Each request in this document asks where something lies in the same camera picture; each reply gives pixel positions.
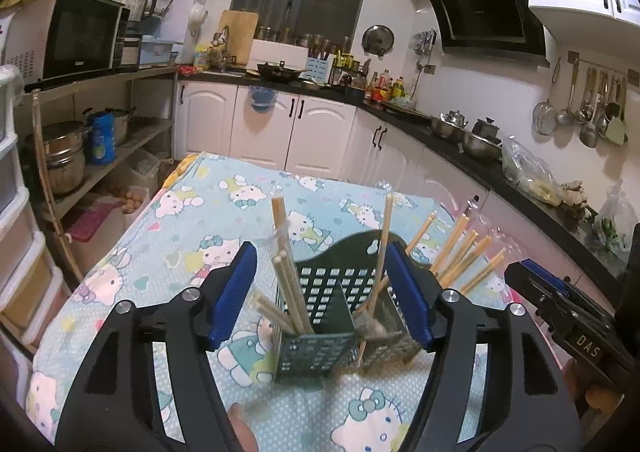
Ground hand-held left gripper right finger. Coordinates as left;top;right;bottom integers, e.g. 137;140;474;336
384;241;583;452

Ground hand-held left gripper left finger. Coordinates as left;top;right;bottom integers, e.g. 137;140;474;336
57;242;258;452

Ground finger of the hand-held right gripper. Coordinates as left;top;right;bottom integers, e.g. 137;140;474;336
520;259;616;321
504;263;571;333

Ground bunch of bamboo chopsticks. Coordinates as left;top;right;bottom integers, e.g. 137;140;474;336
250;182;507;368

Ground green plastic utensil holder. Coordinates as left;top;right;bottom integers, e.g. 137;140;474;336
274;231;426;379

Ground row of hanging kitchen utensils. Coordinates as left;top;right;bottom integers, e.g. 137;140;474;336
556;52;631;149

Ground small hanging steel utensils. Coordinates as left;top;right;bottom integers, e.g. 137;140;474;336
412;29;438;56

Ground person's right hand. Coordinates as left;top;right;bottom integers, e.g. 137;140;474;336
562;354;626;420

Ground person's left hand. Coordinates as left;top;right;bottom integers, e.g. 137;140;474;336
227;404;258;452

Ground white bag of greens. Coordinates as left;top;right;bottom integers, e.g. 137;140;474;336
592;179;638;253

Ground pile of ginger roots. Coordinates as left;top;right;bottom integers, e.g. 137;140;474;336
560;179;588;217

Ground blue cat-print blanket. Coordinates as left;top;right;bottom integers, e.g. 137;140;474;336
25;152;521;452

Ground clear plastic bag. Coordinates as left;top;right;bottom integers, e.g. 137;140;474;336
501;136;563;205

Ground black kitchen countertop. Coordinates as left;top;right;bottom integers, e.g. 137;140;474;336
175;66;640;293

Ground box of brown eggs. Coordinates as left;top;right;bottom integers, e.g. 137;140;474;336
107;184;151;227

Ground large steel mixing bowl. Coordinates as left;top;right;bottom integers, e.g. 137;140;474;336
462;131;503;163

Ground pink lidded plastic box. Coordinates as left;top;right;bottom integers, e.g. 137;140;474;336
65;204;126;273

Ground steel mesh strainer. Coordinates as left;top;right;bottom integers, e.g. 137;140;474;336
531;58;559;137

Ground dark steel kettle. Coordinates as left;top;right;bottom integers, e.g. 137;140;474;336
471;117;501;139

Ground small steel bowl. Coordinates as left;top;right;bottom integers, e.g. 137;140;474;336
430;116;466;143

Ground wooden shelf rack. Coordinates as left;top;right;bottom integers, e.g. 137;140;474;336
15;66;178;233

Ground blue hanging plastic basket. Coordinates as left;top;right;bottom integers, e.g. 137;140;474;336
248;86;278;112

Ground blue plastic canister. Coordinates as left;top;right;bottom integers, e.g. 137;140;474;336
89;112;117;165

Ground group of condiment bottles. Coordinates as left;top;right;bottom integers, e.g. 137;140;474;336
332;49;408;105

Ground steel stockpot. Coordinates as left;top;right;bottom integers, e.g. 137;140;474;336
26;122;88;197

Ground plastic drawer unit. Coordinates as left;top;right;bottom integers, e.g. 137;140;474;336
0;64;76;358

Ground thin wooden stick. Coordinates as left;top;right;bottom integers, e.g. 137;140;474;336
31;89;83;283

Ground black wok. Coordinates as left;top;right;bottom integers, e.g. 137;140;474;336
256;60;311;84

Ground blue white knife block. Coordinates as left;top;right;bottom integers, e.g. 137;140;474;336
306;44;333;85

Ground steel faucet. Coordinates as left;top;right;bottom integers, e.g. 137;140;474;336
212;26;231;67

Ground pale blue plastic box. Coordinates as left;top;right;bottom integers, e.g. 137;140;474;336
137;39;183;66

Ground wooden cutting board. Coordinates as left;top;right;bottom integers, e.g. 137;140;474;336
217;9;260;65

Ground row of steel jars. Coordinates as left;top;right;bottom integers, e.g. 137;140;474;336
257;24;351;50

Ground white hanging bag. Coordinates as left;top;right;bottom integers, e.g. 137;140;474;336
187;2;210;40

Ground black microwave oven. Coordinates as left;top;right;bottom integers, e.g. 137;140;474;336
42;0;130;80

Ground black blender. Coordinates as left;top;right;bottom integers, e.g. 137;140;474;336
125;0;161;22

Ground steel pot with black handles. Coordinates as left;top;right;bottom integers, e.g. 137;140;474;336
82;106;136;145

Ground dark wall-hung pot lid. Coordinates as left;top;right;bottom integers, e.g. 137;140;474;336
361;24;396;56

